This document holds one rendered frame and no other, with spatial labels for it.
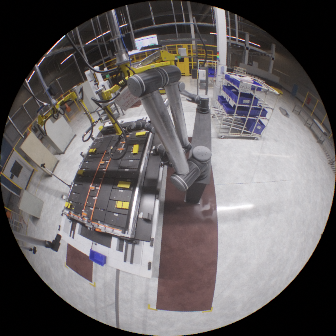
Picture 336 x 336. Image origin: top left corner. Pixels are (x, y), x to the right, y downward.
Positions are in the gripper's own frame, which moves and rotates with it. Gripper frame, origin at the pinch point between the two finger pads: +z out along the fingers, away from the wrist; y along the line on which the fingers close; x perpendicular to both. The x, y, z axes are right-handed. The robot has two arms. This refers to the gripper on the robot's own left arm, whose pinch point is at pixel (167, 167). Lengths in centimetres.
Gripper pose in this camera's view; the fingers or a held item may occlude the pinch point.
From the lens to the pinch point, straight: 147.1
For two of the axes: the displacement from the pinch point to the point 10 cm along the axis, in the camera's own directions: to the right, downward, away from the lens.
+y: 9.6, 1.4, -2.3
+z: 1.2, 5.5, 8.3
